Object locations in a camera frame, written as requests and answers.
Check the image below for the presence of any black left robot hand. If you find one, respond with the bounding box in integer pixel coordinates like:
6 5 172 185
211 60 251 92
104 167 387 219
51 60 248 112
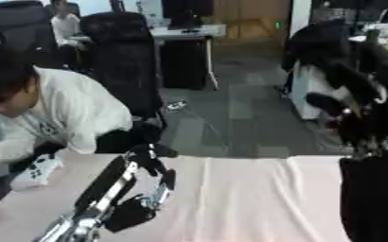
71 143 180 234

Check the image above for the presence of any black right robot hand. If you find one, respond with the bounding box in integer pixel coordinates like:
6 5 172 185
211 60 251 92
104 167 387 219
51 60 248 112
303 41 388 156

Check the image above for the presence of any white box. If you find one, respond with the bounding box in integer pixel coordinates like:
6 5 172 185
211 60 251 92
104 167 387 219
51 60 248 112
287 60 352 121

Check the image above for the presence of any black jacket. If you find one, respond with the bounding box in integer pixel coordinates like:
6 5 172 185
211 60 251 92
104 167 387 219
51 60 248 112
280 19 355 95

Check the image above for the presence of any white shoe with black marks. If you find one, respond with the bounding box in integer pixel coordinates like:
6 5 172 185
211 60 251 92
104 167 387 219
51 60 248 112
9 154 67 192

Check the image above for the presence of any white power strip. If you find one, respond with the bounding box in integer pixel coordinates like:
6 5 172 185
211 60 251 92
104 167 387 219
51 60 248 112
166 99 189 112

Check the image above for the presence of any black office chair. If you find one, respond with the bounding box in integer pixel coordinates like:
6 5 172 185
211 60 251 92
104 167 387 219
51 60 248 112
79 11 168 128
0 0 62 69

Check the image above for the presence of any black cabinet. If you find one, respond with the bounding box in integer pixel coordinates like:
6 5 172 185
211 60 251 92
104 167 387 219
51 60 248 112
161 38 211 90

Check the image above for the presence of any white desk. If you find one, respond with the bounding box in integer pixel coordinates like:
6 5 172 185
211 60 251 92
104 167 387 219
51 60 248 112
148 24 227 91

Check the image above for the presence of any seated person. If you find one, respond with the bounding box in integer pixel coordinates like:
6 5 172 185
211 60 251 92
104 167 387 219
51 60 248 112
48 0 95 71

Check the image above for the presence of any black monitor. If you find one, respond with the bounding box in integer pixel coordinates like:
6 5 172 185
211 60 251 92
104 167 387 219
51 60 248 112
159 0 216 33

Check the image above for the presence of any thin pale floor cable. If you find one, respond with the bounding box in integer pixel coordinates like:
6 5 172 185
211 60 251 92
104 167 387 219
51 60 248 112
177 107 233 152

